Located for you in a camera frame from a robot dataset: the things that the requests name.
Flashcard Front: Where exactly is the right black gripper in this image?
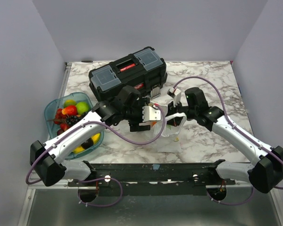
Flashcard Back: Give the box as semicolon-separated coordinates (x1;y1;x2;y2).
162;99;198;127

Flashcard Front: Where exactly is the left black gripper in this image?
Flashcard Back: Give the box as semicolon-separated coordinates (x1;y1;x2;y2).
123;98;150;131

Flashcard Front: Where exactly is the white plastic bag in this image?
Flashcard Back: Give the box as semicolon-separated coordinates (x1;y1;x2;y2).
151;105;187;153

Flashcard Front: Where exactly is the fake blackberry cluster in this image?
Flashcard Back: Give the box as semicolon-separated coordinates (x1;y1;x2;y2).
65;115;82;127

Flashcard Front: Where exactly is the red fake peach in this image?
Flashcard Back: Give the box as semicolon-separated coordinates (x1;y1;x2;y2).
61;105;78;116

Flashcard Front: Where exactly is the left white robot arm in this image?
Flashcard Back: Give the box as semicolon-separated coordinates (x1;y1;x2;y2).
30;86;162;186

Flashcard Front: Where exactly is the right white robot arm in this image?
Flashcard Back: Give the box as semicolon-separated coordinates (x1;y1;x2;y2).
167;87;283;194

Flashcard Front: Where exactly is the yellow fake banana bunch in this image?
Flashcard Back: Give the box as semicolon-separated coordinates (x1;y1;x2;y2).
72;133;101;154

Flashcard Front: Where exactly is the dark fake plum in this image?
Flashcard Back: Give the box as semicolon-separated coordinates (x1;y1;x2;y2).
81;138;94;150

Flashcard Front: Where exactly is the yellow green fake apple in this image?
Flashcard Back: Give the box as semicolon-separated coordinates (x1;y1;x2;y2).
63;99;77;108

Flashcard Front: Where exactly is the fake red grape bunch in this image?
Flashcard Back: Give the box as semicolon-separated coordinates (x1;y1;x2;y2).
57;129;64;136

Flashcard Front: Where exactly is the black plastic toolbox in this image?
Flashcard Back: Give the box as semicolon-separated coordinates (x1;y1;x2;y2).
88;47;167;101

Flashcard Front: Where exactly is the teal plastic fruit bowl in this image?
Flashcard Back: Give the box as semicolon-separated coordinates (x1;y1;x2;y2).
44;92;104;160

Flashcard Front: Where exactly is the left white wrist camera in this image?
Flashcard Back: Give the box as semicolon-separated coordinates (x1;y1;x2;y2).
142;105;161;123

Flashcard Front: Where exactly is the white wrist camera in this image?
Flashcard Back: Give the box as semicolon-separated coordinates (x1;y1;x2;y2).
142;105;161;123
167;87;182;107

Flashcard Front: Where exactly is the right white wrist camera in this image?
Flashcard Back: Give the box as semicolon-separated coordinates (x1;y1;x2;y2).
167;87;182;107

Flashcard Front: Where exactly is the black metal base rail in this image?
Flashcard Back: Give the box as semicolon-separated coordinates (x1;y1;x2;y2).
68;161;238;196

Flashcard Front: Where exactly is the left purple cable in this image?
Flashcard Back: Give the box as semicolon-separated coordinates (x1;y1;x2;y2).
25;105;167;208

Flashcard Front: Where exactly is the purple cable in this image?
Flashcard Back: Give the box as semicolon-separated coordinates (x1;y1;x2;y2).
25;105;167;208
174;76;283;205

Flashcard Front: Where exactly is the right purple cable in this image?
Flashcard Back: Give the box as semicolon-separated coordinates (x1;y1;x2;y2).
174;76;283;205

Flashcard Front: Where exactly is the aluminium frame profile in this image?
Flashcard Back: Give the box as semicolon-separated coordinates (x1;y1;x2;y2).
25;62;72;186

